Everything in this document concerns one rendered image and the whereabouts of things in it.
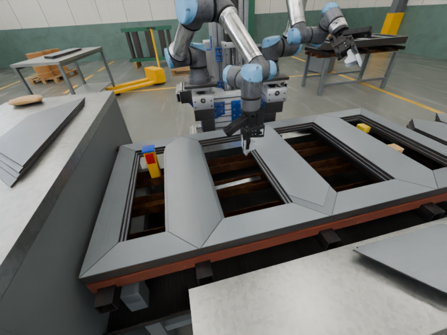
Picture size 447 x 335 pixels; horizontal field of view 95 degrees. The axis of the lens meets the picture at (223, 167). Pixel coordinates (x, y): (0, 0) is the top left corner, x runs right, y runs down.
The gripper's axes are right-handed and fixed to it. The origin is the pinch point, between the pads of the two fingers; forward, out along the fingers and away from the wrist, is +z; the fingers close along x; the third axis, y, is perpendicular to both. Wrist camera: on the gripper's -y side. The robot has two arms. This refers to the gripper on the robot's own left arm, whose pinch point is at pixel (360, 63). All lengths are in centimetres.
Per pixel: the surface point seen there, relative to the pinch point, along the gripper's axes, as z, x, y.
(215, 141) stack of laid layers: 9, 19, 74
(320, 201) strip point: 54, 28, 30
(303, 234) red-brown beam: 63, 33, 38
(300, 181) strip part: 45, 23, 36
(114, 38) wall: -773, -280, 662
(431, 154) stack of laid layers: 46, -27, -12
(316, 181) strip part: 46, 20, 31
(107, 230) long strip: 47, 75, 86
